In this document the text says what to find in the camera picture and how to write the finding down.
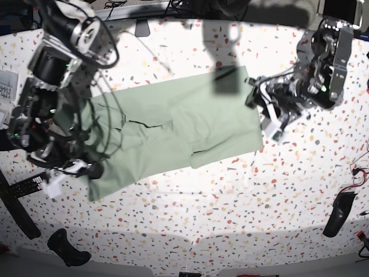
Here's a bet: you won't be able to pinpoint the black handle bottom left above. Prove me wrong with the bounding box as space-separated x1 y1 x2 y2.
47 229 92 267

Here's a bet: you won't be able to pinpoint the black handle right side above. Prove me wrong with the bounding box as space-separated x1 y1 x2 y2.
323 192 356 238

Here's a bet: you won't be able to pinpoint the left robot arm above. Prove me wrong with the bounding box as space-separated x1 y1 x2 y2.
245 17 354 143

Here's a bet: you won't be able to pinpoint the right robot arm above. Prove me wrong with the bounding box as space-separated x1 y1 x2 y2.
5 1 114 198

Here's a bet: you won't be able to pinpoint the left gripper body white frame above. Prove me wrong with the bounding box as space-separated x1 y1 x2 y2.
244 75 311 144

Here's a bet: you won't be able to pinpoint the black TV remote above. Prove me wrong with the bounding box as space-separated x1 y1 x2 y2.
9 172 46 199

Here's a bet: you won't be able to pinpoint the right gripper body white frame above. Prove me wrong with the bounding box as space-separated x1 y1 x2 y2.
29 157 104 199

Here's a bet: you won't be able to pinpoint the long black bar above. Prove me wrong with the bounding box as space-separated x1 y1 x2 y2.
1 173 41 239

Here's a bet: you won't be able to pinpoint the grey table clamp block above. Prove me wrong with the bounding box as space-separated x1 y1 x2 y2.
134 19 150 38

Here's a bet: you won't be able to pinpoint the red and black wires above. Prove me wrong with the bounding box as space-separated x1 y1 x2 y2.
337 155 369 200

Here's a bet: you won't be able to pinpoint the black handle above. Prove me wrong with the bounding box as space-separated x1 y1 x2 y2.
323 192 356 238
47 229 92 267

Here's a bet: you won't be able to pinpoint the red connector plug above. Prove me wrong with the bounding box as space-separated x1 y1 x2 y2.
356 231 367 241

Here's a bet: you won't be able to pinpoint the green T-shirt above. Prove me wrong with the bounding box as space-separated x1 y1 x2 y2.
80 66 263 202

